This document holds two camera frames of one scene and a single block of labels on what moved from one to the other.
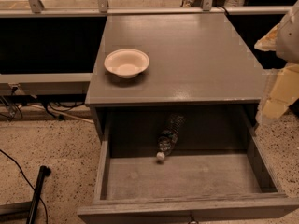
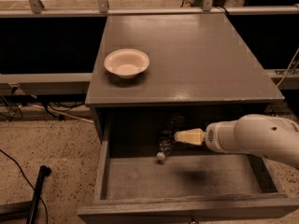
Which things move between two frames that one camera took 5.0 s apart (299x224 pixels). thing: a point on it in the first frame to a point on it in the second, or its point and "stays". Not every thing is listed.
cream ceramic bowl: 126,63 stays
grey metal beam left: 45,83 stays
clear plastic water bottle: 169,137 stays
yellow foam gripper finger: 285,89 to 194,136
